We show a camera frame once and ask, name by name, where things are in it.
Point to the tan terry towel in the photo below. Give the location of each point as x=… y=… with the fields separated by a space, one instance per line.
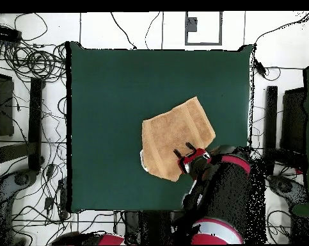
x=174 y=123

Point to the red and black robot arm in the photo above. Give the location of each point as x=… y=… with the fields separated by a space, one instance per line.
x=225 y=184

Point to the dark green table cloth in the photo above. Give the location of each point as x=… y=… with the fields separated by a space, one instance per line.
x=105 y=102

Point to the grey office chair base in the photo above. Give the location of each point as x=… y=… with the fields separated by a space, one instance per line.
x=284 y=187
x=5 y=187

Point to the black power adapter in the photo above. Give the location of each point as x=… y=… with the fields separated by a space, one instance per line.
x=49 y=171
x=48 y=202
x=259 y=69

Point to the black box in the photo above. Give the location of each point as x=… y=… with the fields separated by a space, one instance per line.
x=3 y=107
x=295 y=120

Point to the black power strip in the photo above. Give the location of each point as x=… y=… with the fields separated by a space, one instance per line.
x=3 y=33

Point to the black stand frame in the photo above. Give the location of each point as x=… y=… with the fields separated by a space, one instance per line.
x=35 y=123
x=271 y=123

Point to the grey floor hatch frame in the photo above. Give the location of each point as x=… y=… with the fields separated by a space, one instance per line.
x=191 y=24

